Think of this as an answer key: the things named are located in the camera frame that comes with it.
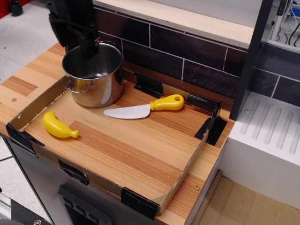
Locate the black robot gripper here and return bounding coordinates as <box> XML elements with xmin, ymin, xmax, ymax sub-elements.
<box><xmin>45</xmin><ymin>0</ymin><xmax>100</xmax><ymax>60</ymax></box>

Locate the stainless steel pot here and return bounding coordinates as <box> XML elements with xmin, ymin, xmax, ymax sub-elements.
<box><xmin>62</xmin><ymin>41</ymin><xmax>124</xmax><ymax>108</ymax></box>

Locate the cardboard fence with black tape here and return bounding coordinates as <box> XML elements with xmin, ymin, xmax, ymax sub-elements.
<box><xmin>7</xmin><ymin>77</ymin><xmax>233</xmax><ymax>225</ymax></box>

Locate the light wooden shelf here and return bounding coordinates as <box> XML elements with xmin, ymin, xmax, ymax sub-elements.
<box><xmin>93</xmin><ymin>0</ymin><xmax>254</xmax><ymax>49</ymax></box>

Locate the yellow plastic toy banana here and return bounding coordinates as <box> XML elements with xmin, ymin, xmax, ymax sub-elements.
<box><xmin>43</xmin><ymin>111</ymin><xmax>79</xmax><ymax>138</ymax></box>

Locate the grey oven control panel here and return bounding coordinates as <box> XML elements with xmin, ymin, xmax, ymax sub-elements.
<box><xmin>58</xmin><ymin>186</ymin><xmax>113</xmax><ymax>225</ymax></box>

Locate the white toy sink drainboard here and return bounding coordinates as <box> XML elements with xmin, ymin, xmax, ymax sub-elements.
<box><xmin>220</xmin><ymin>92</ymin><xmax>300</xmax><ymax>209</ymax></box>

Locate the yellow handled toy knife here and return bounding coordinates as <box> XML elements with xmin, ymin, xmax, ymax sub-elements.
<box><xmin>104</xmin><ymin>94</ymin><xmax>184</xmax><ymax>120</ymax></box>

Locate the dark grey vertical post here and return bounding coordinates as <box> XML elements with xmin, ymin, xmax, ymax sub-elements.
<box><xmin>230</xmin><ymin>0</ymin><xmax>276</xmax><ymax>120</ymax></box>

